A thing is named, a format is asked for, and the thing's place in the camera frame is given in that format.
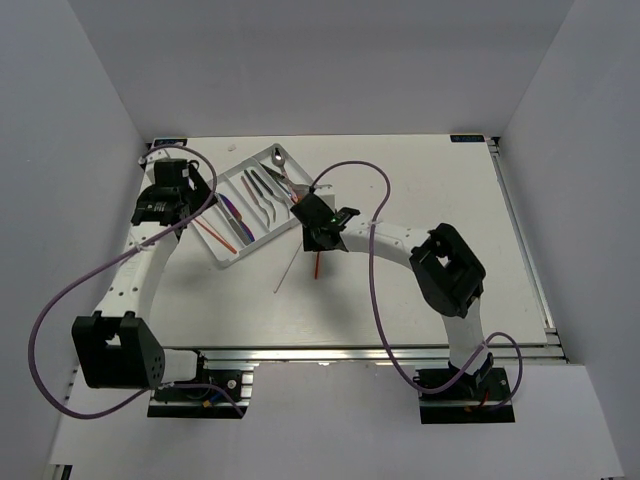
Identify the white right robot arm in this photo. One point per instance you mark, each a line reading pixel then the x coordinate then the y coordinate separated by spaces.
pixel 449 275

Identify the iridescent purple knife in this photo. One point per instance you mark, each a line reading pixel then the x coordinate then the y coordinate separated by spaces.
pixel 238 217

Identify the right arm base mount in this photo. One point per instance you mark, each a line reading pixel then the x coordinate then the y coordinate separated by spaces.
pixel 460 405

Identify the marbled handle spoon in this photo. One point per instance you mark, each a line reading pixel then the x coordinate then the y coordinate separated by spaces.
pixel 277 177

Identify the orange chopstick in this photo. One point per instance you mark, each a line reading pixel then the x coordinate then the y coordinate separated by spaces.
pixel 317 266
pixel 212 232

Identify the dark handled fork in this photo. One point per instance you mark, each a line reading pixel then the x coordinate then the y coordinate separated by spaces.
pixel 261 194

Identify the white chopstick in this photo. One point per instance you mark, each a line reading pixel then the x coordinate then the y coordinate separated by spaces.
pixel 285 273

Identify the right blue table label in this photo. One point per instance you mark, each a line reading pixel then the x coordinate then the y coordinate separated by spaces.
pixel 467 138

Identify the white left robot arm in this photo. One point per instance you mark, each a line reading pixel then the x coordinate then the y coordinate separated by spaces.
pixel 115 345

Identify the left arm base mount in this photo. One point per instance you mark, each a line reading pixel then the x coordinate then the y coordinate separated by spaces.
pixel 221 389

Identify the left blue table label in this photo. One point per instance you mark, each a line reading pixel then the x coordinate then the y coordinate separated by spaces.
pixel 162 142

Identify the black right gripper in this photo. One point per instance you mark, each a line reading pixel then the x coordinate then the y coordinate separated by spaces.
pixel 309 244

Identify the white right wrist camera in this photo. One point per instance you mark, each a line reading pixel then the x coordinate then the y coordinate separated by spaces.
pixel 323 190

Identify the pink handled fork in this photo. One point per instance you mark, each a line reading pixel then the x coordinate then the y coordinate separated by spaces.
pixel 256 202

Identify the pink handled spoon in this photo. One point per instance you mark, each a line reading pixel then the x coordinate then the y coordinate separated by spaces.
pixel 279 161

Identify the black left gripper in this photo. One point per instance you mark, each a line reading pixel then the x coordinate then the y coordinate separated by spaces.
pixel 200 191

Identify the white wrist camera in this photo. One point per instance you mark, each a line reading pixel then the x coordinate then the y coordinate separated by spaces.
pixel 154 155
pixel 323 190

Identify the green handled fork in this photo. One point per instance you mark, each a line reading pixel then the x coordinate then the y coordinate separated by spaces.
pixel 268 195

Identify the blue table label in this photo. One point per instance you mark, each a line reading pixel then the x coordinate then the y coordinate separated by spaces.
pixel 467 138
pixel 162 142

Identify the white divided cutlery tray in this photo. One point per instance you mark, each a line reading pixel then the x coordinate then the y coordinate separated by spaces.
pixel 229 184

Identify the iridescent ornate spoon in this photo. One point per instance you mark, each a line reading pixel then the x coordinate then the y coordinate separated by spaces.
pixel 296 199

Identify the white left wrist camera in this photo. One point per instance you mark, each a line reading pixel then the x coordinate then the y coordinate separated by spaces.
pixel 154 155

